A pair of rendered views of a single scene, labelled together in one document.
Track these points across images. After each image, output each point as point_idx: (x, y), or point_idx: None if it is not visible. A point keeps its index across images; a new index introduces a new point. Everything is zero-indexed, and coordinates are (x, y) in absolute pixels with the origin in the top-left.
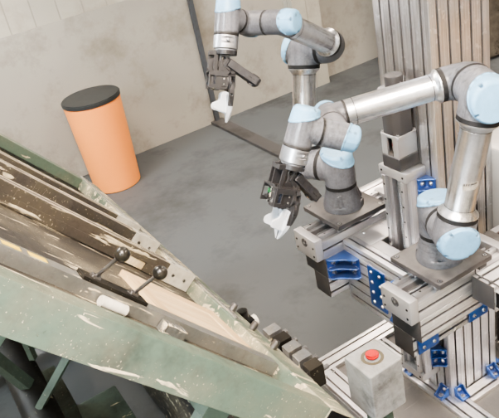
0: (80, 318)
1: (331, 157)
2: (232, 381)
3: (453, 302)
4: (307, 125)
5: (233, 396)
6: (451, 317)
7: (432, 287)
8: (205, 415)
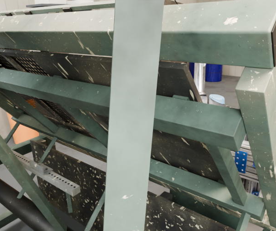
0: None
1: (218, 98)
2: None
3: None
4: None
5: None
6: None
7: None
8: (261, 215)
